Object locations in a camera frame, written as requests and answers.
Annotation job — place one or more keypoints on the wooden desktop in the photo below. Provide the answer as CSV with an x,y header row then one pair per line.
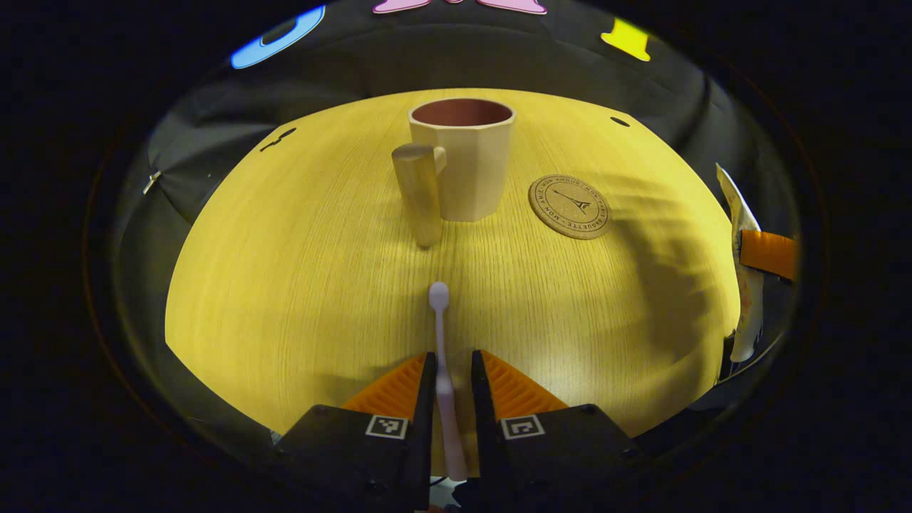
x,y
285,285

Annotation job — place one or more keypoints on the beige cup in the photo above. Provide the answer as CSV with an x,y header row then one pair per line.
x,y
474,171

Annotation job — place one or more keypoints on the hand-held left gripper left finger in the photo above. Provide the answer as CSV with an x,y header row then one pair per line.
x,y
370,463

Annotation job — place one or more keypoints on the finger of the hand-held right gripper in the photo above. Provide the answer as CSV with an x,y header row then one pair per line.
x,y
769,253

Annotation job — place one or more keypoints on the white toothpaste tube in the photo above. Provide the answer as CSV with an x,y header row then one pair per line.
x,y
748,313

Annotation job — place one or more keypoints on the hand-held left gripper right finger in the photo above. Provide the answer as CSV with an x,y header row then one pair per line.
x,y
548,456

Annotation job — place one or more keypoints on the white cloth clip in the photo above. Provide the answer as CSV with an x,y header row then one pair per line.
x,y
151,182

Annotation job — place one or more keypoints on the black backdrop cloth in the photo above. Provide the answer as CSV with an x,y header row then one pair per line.
x,y
356,64

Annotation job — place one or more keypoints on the round cork coaster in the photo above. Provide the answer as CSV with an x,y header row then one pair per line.
x,y
570,206

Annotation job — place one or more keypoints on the white toothbrush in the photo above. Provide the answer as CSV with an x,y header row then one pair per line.
x,y
440,335

